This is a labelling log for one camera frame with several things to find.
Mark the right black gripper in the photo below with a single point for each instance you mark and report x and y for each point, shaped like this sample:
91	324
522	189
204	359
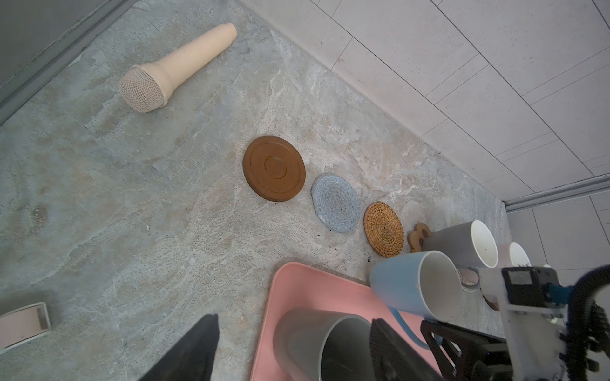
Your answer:
463	354

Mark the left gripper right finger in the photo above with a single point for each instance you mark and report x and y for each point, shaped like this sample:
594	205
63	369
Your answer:
394	359

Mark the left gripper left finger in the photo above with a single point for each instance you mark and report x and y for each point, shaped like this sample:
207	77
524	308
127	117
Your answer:
192	357

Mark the grey metal mug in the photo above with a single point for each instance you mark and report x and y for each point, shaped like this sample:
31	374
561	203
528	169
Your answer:
323	345

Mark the light blue handled mug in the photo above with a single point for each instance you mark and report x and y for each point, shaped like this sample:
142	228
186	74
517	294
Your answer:
426	284

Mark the white mug pink handle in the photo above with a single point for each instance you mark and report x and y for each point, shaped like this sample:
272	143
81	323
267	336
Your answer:
512	255

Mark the teal handled mug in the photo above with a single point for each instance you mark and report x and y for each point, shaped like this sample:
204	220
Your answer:
468	245

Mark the cork paw coaster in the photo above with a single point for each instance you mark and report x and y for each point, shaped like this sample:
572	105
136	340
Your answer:
416	238

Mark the rattan woven coaster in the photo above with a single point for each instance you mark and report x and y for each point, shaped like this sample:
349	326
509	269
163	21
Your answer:
384	230

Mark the blue woven coaster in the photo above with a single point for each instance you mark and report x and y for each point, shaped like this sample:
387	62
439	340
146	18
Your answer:
335	202

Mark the dark wooden coaster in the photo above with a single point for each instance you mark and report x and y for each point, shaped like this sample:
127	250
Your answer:
274	169

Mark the white multicolour woven coaster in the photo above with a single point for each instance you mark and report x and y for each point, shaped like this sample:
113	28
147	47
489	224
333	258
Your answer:
470	279

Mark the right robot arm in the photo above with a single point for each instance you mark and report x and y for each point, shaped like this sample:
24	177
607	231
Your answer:
550	329

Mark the pink silicone tray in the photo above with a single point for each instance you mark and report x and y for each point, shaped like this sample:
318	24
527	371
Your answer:
297	285

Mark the beige wooden pestle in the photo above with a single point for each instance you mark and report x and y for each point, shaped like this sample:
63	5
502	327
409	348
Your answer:
149	86

